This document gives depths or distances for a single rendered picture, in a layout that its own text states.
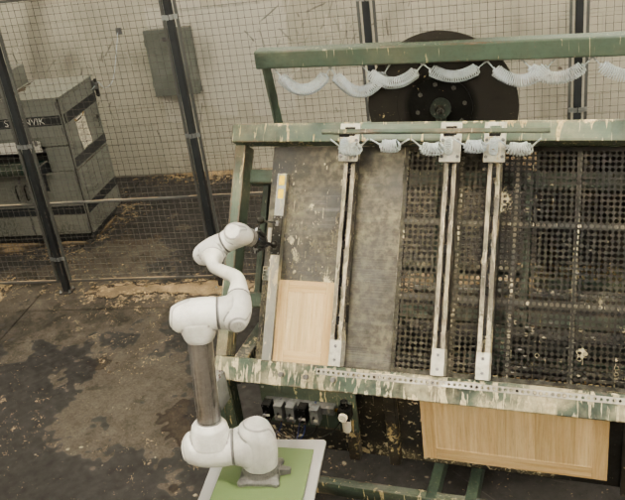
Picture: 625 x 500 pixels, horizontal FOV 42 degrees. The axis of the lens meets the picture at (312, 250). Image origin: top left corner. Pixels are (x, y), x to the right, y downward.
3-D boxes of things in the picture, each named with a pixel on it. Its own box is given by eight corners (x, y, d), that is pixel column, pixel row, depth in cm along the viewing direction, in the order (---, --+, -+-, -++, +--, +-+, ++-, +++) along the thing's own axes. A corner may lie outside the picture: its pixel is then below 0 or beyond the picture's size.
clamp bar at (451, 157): (429, 374, 383) (418, 375, 360) (444, 128, 395) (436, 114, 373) (449, 376, 379) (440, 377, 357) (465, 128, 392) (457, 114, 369)
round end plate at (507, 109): (372, 179, 457) (359, 37, 422) (375, 175, 462) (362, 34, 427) (518, 181, 430) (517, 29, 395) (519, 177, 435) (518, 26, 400)
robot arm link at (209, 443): (235, 473, 341) (183, 477, 340) (236, 451, 356) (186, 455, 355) (218, 305, 315) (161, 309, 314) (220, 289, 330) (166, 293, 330)
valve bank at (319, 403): (255, 438, 405) (248, 400, 394) (266, 421, 417) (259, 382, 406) (351, 451, 388) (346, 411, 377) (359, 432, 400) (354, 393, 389)
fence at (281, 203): (264, 359, 411) (261, 359, 408) (280, 175, 421) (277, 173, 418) (273, 360, 410) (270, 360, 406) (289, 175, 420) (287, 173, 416)
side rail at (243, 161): (224, 355, 426) (215, 355, 415) (243, 149, 437) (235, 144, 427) (235, 356, 423) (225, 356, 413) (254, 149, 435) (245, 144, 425)
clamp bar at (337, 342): (328, 364, 400) (312, 365, 377) (347, 129, 412) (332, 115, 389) (347, 366, 396) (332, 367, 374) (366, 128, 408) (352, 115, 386)
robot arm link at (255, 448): (279, 473, 343) (275, 431, 334) (235, 477, 342) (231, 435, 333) (278, 448, 358) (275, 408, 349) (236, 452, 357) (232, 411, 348)
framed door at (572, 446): (425, 454, 427) (424, 456, 425) (418, 367, 403) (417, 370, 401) (606, 477, 396) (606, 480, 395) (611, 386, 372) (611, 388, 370)
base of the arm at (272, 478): (288, 488, 343) (288, 477, 341) (236, 487, 345) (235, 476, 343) (293, 459, 359) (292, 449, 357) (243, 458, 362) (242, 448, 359)
